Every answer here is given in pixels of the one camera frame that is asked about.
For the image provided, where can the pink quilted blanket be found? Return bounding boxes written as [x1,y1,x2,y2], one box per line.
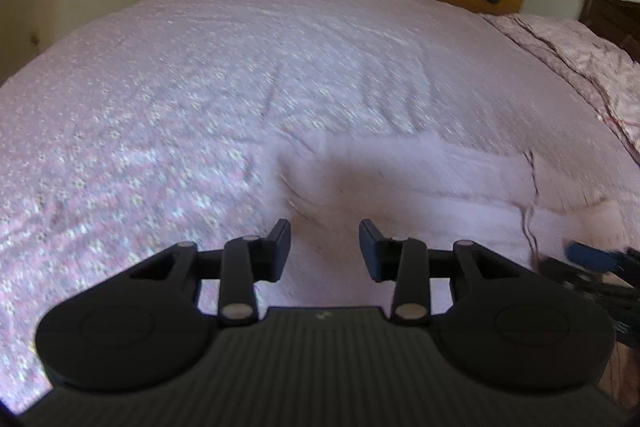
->
[483,14,639,159]

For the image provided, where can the pink knitted sweater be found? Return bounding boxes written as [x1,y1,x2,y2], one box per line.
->
[262,132,629,308]

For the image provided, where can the pink floral bed sheet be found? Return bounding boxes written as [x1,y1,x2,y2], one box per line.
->
[1,0,639,412]

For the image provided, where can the dark wooden headboard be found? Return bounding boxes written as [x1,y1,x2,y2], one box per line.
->
[578,0,640,62]

